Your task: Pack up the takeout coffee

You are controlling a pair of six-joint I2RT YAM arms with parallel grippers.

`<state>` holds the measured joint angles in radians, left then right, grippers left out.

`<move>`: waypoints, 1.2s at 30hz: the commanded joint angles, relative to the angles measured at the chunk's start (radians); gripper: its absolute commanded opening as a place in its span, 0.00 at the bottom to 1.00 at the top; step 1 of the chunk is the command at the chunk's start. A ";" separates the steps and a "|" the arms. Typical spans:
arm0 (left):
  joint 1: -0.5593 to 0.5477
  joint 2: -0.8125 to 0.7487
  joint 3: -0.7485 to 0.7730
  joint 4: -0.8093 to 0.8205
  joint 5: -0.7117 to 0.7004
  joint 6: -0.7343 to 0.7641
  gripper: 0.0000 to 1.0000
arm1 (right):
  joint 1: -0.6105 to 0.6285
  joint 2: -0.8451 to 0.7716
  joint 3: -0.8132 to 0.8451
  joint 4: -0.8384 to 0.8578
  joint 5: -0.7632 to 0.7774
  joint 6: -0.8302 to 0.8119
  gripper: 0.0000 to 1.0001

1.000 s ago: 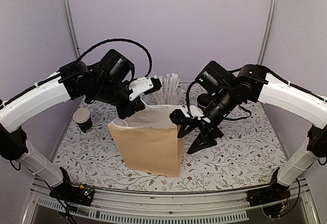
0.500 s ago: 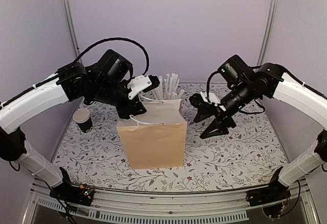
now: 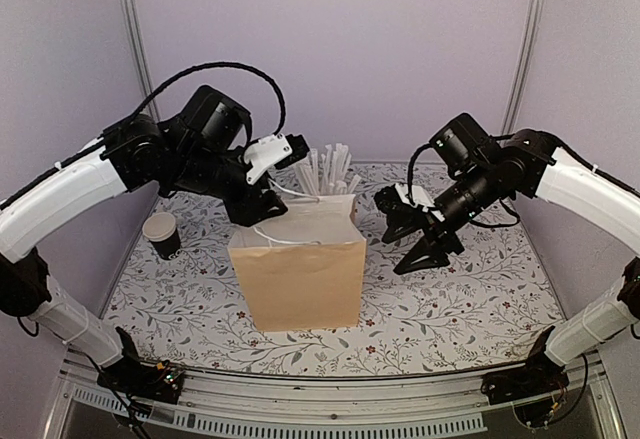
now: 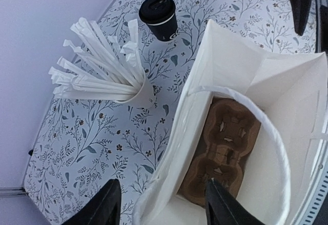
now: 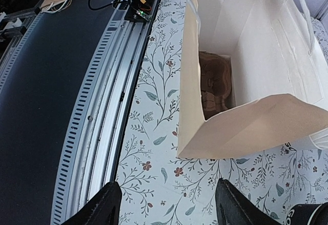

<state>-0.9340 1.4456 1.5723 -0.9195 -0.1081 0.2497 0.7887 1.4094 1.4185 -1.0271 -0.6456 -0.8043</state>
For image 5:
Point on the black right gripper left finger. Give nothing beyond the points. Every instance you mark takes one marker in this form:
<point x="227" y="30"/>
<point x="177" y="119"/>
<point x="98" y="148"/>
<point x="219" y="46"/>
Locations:
<point x="103" y="208"/>

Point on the black and white coffee cup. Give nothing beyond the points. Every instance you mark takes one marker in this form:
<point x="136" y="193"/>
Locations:
<point x="307" y="214"/>

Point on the brown paper bag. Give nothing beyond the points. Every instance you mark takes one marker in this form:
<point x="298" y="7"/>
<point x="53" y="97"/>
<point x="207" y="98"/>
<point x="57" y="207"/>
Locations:
<point x="279" y="78"/>

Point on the brown cardboard cup carrier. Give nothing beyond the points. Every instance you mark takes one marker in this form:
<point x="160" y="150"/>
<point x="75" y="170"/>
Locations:
<point x="215" y="83"/>

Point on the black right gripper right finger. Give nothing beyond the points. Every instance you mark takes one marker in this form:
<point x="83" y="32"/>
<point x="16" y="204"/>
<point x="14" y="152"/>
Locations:
<point x="232" y="207"/>

